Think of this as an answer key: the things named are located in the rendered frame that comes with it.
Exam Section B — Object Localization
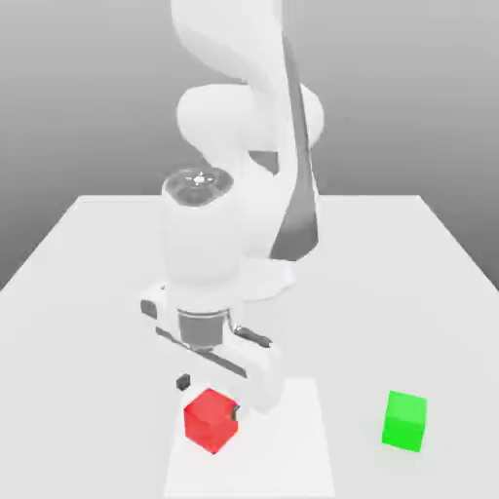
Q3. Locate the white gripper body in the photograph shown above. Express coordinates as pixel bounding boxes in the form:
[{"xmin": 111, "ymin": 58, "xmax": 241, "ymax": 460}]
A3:
[{"xmin": 152, "ymin": 324, "xmax": 287, "ymax": 416}]

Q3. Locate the small green cube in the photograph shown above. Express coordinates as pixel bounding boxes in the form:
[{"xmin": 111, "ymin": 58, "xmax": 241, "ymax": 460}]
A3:
[{"xmin": 381, "ymin": 390, "xmax": 429, "ymax": 454}]

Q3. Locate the small red cube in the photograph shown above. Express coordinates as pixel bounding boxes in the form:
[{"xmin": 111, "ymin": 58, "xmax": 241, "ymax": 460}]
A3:
[{"xmin": 183, "ymin": 387, "xmax": 240, "ymax": 456}]

